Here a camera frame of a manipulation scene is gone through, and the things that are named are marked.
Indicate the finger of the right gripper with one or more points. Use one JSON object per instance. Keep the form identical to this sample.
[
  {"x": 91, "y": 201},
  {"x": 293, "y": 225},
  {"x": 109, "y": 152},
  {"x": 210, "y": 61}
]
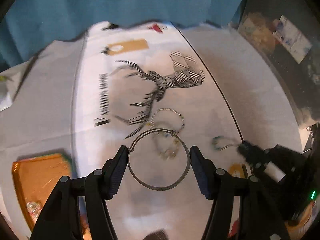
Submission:
[{"x": 253, "y": 154}]

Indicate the grey table cloth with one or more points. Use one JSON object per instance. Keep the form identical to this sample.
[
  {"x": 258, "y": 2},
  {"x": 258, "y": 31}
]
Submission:
[{"x": 40, "y": 120}]

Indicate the blue curtain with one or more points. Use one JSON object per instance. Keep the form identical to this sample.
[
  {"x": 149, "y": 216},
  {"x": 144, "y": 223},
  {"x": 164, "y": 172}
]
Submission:
[{"x": 30, "y": 25}]

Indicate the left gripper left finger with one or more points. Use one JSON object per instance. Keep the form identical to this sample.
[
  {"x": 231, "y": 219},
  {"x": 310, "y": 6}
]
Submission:
[{"x": 60, "y": 216}]

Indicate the dark cabinet with stickers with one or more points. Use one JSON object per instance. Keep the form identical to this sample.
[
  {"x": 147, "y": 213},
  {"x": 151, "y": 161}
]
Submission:
[{"x": 286, "y": 34}]

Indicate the white deer print runner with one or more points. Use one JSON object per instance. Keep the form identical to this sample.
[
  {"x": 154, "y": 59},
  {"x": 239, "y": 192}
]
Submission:
[{"x": 132, "y": 80}]

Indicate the copper metal tray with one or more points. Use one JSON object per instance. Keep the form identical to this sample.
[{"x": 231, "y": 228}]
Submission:
[{"x": 34, "y": 179}]

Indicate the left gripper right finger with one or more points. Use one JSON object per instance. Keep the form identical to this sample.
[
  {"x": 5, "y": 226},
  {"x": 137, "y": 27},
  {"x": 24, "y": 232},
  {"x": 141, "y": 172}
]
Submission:
[{"x": 218, "y": 185}]

